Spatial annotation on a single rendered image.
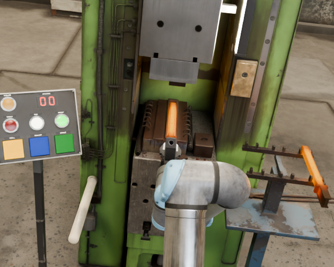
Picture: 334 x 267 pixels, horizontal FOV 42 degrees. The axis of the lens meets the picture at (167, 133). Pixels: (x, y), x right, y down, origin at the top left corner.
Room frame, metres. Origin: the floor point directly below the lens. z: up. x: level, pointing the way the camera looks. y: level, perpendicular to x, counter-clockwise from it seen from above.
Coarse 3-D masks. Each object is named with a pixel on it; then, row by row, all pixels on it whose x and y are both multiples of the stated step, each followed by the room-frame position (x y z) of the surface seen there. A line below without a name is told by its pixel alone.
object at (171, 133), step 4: (172, 104) 2.01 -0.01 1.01; (172, 108) 1.96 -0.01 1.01; (172, 112) 1.92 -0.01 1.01; (172, 116) 1.88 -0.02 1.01; (172, 120) 1.84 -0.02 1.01; (172, 124) 1.79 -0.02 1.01; (172, 128) 1.76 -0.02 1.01; (168, 132) 1.74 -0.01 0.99; (172, 132) 1.72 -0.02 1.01; (168, 136) 1.67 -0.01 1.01; (172, 136) 1.68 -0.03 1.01; (176, 136) 1.68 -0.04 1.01
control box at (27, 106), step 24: (0, 96) 1.51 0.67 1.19; (24, 96) 1.55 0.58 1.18; (48, 96) 1.58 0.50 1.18; (72, 96) 1.63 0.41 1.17; (0, 120) 1.47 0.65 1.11; (24, 120) 1.50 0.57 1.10; (48, 120) 1.54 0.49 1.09; (72, 120) 1.58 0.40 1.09; (0, 144) 1.42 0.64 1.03; (24, 144) 1.45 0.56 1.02
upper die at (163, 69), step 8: (152, 64) 1.68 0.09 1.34; (160, 64) 1.68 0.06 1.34; (168, 64) 1.68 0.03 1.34; (176, 64) 1.68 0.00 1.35; (184, 64) 1.68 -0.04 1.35; (192, 64) 1.69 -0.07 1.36; (152, 72) 1.68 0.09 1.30; (160, 72) 1.68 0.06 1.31; (168, 72) 1.68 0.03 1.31; (176, 72) 1.68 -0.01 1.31; (184, 72) 1.68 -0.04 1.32; (192, 72) 1.69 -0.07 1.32; (160, 80) 1.68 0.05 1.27; (168, 80) 1.68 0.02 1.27; (176, 80) 1.68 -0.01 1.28; (184, 80) 1.68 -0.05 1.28; (192, 80) 1.69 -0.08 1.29
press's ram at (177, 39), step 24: (144, 0) 1.68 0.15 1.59; (168, 0) 1.68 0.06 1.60; (192, 0) 1.68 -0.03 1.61; (216, 0) 1.69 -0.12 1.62; (144, 24) 1.68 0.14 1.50; (168, 24) 1.68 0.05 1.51; (192, 24) 1.68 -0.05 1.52; (216, 24) 1.69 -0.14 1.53; (144, 48) 1.68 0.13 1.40; (168, 48) 1.68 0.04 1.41; (192, 48) 1.68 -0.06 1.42
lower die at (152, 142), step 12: (156, 108) 2.01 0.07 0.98; (168, 108) 1.98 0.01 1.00; (180, 108) 2.02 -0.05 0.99; (156, 120) 1.85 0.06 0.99; (168, 120) 1.85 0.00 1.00; (180, 120) 1.88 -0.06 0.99; (144, 132) 1.74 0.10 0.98; (156, 132) 1.73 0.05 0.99; (180, 132) 1.76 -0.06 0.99; (144, 144) 1.68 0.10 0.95; (156, 144) 1.68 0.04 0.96; (180, 144) 1.69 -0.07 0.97
